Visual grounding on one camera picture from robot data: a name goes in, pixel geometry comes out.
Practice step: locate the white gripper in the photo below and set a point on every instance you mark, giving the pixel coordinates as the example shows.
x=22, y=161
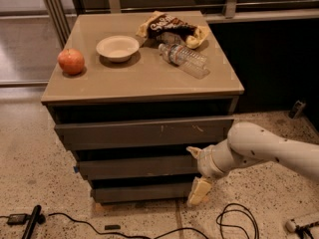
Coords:
x=205, y=163

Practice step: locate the grey drawer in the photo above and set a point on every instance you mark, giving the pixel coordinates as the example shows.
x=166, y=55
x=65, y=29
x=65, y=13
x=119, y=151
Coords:
x=145, y=192
x=138, y=167
x=137, y=133

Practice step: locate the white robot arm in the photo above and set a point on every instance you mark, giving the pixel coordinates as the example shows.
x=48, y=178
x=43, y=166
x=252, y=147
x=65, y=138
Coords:
x=248, y=144

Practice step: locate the grey bottom drawer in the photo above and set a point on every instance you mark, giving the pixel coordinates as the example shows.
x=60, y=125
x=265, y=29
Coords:
x=145, y=192

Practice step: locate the grey top drawer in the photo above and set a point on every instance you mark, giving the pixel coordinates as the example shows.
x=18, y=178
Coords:
x=137, y=133

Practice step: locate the grey drawer cabinet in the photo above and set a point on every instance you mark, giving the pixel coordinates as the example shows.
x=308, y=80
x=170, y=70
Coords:
x=144, y=88

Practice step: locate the small black floor block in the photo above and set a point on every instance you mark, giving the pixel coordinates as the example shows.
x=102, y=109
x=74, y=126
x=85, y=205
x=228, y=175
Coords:
x=113, y=227

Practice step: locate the clear plastic water bottle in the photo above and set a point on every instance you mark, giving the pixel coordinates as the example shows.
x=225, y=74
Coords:
x=186, y=59

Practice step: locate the small dark floor device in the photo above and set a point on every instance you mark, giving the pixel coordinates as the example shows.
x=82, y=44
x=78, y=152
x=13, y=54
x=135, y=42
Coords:
x=297, y=109

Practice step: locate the blue tape piece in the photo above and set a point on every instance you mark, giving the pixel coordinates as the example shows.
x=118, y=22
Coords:
x=76, y=169

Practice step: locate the white power strip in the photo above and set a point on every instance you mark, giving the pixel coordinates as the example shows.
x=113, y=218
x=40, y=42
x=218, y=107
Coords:
x=302, y=222

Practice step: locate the white paper bowl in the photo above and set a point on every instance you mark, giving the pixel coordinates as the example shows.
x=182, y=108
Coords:
x=118, y=49

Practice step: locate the brown chip bag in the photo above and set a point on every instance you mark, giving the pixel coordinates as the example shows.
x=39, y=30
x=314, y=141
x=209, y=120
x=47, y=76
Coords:
x=170, y=29

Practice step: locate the black bar device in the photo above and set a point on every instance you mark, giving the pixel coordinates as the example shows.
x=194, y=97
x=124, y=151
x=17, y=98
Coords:
x=37, y=217

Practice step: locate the red apple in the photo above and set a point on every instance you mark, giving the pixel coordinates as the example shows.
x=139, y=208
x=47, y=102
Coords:
x=71, y=61

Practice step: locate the black power adapter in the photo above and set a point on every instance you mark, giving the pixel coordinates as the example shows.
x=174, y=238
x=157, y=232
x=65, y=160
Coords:
x=17, y=219

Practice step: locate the metal railing frame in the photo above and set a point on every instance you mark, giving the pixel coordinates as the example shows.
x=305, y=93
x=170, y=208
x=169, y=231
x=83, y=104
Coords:
x=215, y=11

